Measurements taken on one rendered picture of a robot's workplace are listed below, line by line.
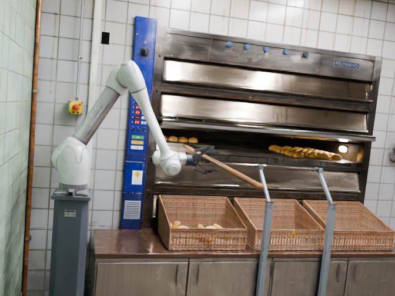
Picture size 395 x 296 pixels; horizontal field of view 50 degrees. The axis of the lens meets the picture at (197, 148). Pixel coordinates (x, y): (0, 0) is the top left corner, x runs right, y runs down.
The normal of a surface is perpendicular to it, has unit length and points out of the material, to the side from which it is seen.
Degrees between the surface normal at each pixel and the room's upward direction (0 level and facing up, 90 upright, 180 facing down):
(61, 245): 90
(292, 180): 70
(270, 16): 90
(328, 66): 91
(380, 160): 90
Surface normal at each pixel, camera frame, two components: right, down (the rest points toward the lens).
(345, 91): 0.26, -0.23
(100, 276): 0.26, 0.11
